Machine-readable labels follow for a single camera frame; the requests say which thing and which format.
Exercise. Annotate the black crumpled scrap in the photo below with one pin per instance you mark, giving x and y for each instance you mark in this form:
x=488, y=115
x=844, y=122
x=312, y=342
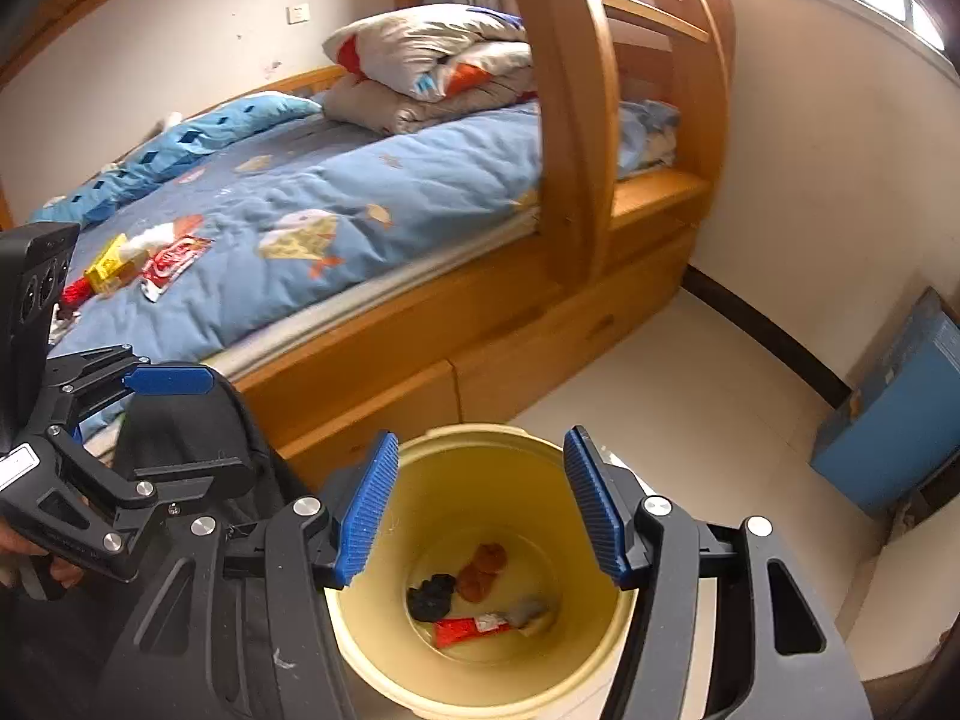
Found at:
x=429, y=598

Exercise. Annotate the blue cardboard box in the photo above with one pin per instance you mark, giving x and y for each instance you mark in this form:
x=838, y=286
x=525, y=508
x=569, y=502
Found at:
x=885, y=420

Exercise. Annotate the blue fish print blanket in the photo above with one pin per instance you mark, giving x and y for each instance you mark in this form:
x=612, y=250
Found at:
x=375, y=187

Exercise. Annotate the brown crumpled scrap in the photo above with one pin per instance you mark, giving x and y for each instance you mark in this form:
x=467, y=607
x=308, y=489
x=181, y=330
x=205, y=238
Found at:
x=480, y=568

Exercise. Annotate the red snack wrapper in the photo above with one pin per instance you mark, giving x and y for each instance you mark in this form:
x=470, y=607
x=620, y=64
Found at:
x=463, y=629

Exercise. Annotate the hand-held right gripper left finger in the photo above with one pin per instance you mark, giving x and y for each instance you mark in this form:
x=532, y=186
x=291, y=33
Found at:
x=366, y=517

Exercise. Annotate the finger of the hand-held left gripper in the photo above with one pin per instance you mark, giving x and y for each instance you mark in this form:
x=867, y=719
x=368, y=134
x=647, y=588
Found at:
x=169, y=380
x=142, y=490

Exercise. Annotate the wooden bunk bed frame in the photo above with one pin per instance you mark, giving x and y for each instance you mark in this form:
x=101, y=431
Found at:
x=570, y=127

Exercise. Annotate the white red print quilt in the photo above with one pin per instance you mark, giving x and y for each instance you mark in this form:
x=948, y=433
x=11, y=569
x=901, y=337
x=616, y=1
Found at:
x=420, y=37

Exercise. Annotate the white fluffy fur piece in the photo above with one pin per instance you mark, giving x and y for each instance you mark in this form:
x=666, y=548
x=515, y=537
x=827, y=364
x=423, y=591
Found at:
x=146, y=241

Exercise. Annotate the yellow snack packet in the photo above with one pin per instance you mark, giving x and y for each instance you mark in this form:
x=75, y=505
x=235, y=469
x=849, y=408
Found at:
x=109, y=270

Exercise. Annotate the wooden bed drawer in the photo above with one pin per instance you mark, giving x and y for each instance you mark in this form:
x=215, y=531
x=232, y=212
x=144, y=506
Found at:
x=360, y=409
x=562, y=337

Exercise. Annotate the red white flat wrapper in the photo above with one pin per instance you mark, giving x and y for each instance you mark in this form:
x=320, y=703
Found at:
x=172, y=264

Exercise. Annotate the white wall socket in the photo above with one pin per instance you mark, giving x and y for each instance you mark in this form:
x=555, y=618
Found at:
x=298, y=13

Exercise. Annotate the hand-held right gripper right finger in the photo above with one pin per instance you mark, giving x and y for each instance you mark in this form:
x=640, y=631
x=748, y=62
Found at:
x=598, y=514

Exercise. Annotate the grey crumpled scrap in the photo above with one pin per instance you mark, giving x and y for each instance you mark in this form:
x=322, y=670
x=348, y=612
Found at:
x=529, y=612

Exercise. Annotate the blue plush crocodile toy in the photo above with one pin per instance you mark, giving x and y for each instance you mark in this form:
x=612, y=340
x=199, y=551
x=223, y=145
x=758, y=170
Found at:
x=210, y=127

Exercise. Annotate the yellow plastic bucket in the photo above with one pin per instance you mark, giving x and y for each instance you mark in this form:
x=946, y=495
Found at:
x=480, y=476

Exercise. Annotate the grey mattress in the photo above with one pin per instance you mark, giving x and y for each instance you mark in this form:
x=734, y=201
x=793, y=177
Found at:
x=420, y=271

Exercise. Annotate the person's left hand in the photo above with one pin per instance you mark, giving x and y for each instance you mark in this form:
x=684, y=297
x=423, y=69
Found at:
x=56, y=574

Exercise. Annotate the red knitted cloth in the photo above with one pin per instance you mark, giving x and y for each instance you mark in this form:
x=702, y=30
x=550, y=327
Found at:
x=75, y=291

